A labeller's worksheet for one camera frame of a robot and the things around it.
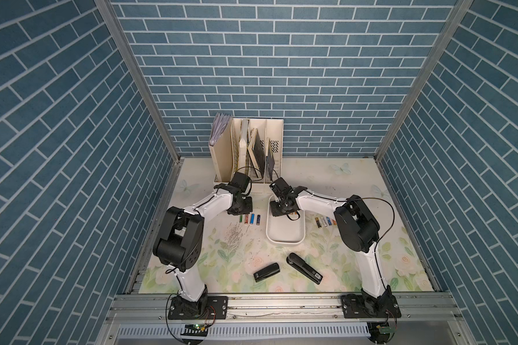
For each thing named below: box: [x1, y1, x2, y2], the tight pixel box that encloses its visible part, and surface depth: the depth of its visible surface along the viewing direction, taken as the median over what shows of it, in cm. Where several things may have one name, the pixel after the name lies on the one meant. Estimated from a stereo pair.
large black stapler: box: [286, 253, 324, 285], surface depth 82 cm
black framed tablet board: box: [247, 127, 266, 179], surface depth 106 cm
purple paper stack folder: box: [208, 112, 231, 146], surface depth 93 cm
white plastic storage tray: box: [265, 194, 306, 246], surface depth 90 cm
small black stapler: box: [253, 262, 281, 283], surface depth 81 cm
